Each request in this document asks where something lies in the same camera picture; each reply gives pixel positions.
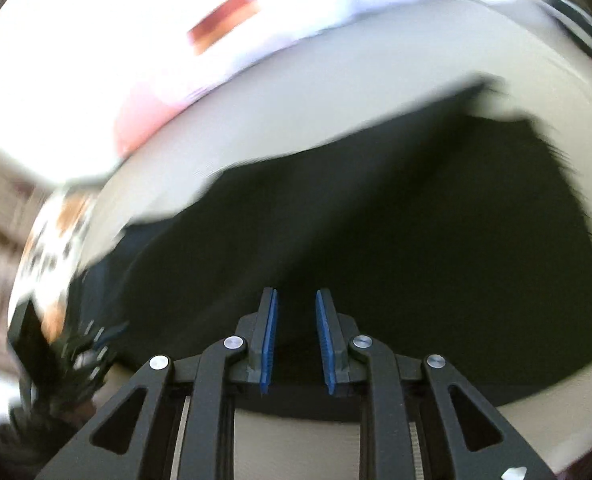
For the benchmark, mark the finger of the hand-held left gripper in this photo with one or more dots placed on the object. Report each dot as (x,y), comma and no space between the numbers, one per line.
(107,340)

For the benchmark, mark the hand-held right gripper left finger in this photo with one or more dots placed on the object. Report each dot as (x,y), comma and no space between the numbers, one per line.
(269,345)

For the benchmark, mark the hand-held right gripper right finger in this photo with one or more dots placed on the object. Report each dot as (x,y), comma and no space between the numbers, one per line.
(326,345)

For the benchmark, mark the black pants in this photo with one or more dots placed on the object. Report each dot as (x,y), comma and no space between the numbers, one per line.
(375,235)

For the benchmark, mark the beige woven bed mat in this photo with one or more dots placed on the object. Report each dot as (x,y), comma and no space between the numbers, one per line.
(351,85)

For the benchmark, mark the pink checked pillow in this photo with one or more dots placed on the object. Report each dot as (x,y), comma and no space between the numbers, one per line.
(226,20)

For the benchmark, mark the black white striped cloth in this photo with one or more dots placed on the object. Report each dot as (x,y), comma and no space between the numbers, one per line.
(580,25)

